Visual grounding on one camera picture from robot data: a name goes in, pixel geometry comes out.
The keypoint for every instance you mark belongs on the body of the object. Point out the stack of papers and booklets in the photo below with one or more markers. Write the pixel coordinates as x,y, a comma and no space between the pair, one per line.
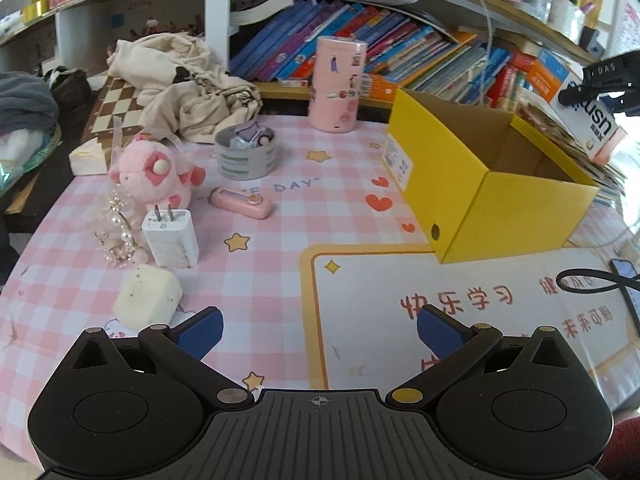
611,181

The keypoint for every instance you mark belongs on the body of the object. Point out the brown checkered chess board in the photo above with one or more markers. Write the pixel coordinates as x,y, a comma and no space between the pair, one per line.
116,99

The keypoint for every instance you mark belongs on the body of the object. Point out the yellow cardboard box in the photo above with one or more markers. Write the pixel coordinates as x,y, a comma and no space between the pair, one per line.
482,183

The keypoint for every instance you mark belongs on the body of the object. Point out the orange blue toothpaste box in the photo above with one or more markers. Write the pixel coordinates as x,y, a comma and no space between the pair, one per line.
591,124

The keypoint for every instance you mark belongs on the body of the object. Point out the pearl flower hair accessory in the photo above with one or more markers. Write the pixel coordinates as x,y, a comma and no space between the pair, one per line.
118,230

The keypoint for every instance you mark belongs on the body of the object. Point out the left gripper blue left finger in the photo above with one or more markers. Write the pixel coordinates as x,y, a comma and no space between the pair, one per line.
179,351

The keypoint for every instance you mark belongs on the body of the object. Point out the beige crumpled cloth bag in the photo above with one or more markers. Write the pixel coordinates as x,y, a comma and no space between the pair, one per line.
182,90

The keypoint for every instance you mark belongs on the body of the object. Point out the white power adapter plug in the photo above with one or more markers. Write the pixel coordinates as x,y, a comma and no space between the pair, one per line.
171,238

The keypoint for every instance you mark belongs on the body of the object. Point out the white stone-like block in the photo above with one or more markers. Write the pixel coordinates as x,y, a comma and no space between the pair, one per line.
149,296

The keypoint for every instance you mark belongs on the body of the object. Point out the row of colourful books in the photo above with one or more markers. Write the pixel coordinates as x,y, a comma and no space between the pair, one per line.
409,49

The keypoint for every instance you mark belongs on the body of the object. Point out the orange white small box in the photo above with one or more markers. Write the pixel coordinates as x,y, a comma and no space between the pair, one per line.
376,87

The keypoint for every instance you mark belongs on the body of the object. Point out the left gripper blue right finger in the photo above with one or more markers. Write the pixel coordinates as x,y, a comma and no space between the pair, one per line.
459,350

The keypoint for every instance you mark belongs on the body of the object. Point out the pink cylindrical canister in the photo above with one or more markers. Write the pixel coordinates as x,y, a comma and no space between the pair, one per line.
336,83

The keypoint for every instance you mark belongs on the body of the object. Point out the pink plush pig toy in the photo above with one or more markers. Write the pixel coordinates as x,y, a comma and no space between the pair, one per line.
154,175

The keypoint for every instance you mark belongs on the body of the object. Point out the white wooden bookshelf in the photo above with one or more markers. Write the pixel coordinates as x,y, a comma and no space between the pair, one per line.
78,32

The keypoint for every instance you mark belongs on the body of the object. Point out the grey tape roll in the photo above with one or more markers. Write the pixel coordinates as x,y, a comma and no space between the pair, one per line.
244,165

